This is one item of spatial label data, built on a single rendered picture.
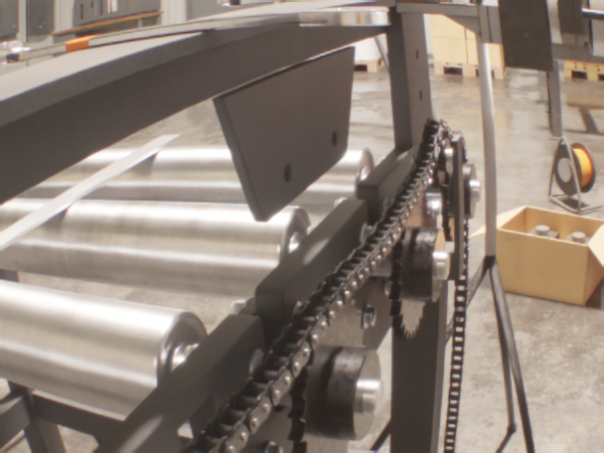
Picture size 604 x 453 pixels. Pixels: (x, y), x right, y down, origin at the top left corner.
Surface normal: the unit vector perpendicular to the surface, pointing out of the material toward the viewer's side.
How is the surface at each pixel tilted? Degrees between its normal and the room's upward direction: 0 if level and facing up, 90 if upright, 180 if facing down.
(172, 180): 76
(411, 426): 90
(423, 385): 90
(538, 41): 90
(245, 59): 90
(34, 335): 53
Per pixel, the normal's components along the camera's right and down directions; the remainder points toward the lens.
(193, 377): -0.06, -0.94
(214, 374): 0.94, 0.05
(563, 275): -0.60, 0.29
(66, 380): -0.31, 0.46
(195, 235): -0.29, -0.30
